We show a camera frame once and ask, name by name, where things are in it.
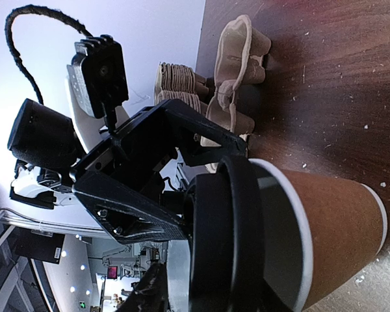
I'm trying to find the single brown paper cup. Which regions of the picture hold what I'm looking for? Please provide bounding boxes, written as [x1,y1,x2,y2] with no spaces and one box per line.
[251,159,387,311]

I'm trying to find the black cup lid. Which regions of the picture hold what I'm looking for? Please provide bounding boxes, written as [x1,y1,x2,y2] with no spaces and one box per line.
[185,157,313,311]

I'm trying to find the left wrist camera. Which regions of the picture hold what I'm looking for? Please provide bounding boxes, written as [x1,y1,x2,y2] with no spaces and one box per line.
[67,34,129,123]

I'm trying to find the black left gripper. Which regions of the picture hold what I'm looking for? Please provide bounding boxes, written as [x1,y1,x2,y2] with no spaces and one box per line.
[8,99,247,244]

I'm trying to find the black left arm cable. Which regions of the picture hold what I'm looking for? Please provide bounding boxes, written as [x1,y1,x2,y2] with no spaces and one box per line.
[5,3,95,107]

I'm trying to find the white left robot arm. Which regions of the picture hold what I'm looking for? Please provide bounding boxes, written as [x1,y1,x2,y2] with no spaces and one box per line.
[7,99,247,244]

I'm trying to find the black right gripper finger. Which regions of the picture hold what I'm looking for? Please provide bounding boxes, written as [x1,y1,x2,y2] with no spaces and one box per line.
[117,263,169,312]

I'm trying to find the stack of pulp cup carriers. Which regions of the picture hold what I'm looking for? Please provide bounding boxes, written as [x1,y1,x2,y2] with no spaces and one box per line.
[154,62,210,115]

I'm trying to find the single pulp cup carrier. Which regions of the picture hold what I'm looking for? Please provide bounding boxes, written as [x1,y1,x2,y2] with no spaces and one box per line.
[205,14,272,140]

